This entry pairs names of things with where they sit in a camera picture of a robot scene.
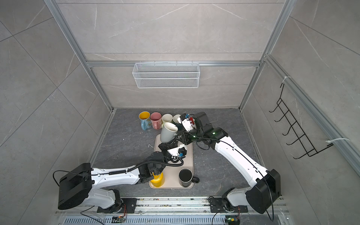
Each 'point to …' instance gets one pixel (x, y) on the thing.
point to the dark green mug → (175, 118)
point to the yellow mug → (158, 180)
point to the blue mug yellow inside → (146, 122)
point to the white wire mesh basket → (166, 75)
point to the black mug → (185, 176)
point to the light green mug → (166, 117)
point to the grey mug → (168, 131)
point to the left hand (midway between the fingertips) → (174, 135)
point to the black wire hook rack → (303, 140)
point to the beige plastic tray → (171, 174)
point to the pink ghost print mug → (155, 118)
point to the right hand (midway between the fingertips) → (176, 136)
